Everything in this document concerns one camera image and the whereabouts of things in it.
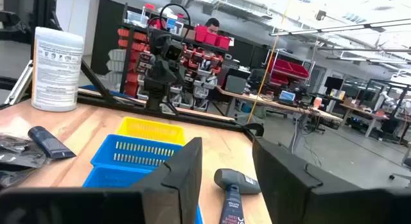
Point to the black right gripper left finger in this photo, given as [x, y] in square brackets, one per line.
[180, 185]

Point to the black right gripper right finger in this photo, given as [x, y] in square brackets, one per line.
[282, 192]

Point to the dark grey squeeze tube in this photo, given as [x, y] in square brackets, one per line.
[231, 179]

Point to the navy blue squeeze tube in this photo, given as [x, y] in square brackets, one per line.
[232, 208]
[48, 143]

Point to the bagged black mesh sponge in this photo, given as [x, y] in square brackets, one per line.
[19, 153]

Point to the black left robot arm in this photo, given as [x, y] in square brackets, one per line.
[155, 99]

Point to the black rack with red bins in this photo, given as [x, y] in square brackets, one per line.
[205, 76]

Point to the red storage bin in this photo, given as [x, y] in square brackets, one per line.
[201, 34]
[211, 38]
[223, 42]

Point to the yellow plastic basket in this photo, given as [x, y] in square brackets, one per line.
[151, 129]

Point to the blue plastic basket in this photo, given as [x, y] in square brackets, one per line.
[112, 179]
[135, 150]

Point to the clear plastic box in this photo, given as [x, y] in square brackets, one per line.
[137, 18]

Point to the person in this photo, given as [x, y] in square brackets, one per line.
[212, 25]

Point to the grey equipment box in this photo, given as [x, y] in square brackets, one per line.
[235, 84]

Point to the wooden workbench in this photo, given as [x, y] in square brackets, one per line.
[321, 114]
[359, 111]

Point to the orange bottle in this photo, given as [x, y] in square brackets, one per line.
[317, 102]

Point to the laptop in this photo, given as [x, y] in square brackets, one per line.
[286, 96]

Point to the black monitor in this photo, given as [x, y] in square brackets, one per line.
[334, 83]

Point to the tilted red bin rack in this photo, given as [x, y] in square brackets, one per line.
[289, 68]

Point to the silver aluminium extrusion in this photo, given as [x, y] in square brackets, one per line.
[19, 86]

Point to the ceiling light bar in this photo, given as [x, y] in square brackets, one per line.
[340, 27]

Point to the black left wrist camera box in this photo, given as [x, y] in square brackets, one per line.
[173, 50]

